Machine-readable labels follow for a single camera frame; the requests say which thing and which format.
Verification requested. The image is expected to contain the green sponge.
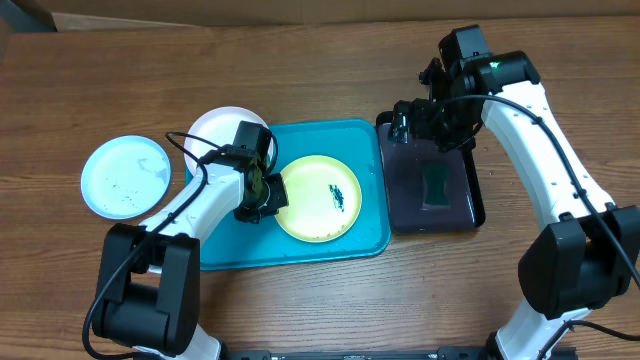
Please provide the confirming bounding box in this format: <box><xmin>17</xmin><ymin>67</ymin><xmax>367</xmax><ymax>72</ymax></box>
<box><xmin>422</xmin><ymin>162</ymin><xmax>450</xmax><ymax>207</ymax></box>

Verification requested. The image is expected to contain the yellow round plate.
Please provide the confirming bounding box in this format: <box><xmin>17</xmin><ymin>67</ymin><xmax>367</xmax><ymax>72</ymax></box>
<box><xmin>276</xmin><ymin>155</ymin><xmax>362</xmax><ymax>243</ymax></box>

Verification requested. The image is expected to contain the white round plate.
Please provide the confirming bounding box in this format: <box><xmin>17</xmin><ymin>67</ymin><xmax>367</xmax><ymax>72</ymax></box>
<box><xmin>184</xmin><ymin>106</ymin><xmax>274</xmax><ymax>176</ymax></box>

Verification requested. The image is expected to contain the light blue round plate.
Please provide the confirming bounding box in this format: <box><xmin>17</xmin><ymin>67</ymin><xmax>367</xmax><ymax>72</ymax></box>
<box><xmin>80</xmin><ymin>135</ymin><xmax>172</xmax><ymax>220</ymax></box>

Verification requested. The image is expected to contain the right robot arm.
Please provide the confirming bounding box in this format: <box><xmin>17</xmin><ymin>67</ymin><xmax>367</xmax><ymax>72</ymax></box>
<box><xmin>389</xmin><ymin>50</ymin><xmax>639</xmax><ymax>359</ymax></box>

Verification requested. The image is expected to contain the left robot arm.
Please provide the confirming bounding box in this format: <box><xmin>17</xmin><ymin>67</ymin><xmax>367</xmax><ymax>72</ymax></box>
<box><xmin>81</xmin><ymin>145</ymin><xmax>287</xmax><ymax>359</ymax></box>

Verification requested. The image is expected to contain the black water tray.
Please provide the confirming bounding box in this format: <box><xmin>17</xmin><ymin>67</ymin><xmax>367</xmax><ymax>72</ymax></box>
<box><xmin>376</xmin><ymin>111</ymin><xmax>486</xmax><ymax>234</ymax></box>

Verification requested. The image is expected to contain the teal plastic tray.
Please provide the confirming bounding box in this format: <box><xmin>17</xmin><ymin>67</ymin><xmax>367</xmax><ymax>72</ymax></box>
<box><xmin>200</xmin><ymin>119</ymin><xmax>391</xmax><ymax>271</ymax></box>

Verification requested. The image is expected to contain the cardboard backdrop panel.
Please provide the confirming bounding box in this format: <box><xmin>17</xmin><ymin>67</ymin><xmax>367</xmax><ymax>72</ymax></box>
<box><xmin>38</xmin><ymin>0</ymin><xmax>639</xmax><ymax>26</ymax></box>

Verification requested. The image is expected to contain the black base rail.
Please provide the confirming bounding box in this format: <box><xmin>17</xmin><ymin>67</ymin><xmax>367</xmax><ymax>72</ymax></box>
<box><xmin>219</xmin><ymin>344</ymin><xmax>579</xmax><ymax>360</ymax></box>

